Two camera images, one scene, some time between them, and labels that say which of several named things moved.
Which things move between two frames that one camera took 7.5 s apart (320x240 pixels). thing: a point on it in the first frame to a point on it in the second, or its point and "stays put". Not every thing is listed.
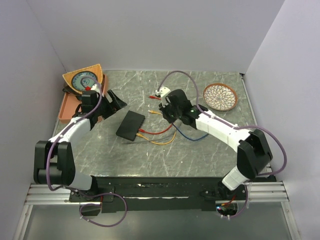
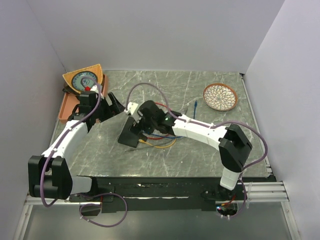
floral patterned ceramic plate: x=220 y=97 stays put
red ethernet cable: x=142 y=130 to x=159 y=138
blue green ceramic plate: x=83 y=79 stays put
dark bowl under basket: x=66 y=89 stays put
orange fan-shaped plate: x=96 y=69 stays put
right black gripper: x=164 y=110 to x=141 y=126
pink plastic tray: x=70 y=102 stays put
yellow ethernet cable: x=149 y=140 to x=161 y=147
